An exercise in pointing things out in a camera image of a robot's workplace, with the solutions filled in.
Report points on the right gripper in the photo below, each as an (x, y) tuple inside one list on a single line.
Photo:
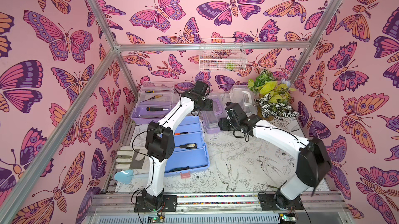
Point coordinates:
[(223, 124)]

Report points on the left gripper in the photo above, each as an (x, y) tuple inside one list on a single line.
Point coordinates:
[(209, 105)]

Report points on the purple toolbox clear lid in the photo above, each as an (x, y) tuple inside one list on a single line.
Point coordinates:
[(211, 118)]

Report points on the white toolbox clear lid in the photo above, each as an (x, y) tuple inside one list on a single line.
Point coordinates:
[(242, 95)]

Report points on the blue toolbox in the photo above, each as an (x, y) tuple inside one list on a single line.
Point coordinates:
[(190, 154)]

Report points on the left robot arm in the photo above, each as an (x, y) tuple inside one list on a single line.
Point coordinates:
[(160, 143)]

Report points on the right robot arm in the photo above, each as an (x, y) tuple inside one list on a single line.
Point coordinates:
[(313, 161)]

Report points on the small orange black screwdriver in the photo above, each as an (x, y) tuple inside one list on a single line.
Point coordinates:
[(183, 133)]

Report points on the potted leafy plant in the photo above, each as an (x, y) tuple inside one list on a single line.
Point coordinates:
[(274, 98)]

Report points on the black yellow screwdriver in blue box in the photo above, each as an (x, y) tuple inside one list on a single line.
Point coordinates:
[(187, 146)]

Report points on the black orange screwdriver in purple box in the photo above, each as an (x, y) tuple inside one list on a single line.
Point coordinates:
[(156, 109)]

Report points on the white wire basket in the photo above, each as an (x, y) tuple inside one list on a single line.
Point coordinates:
[(222, 56)]

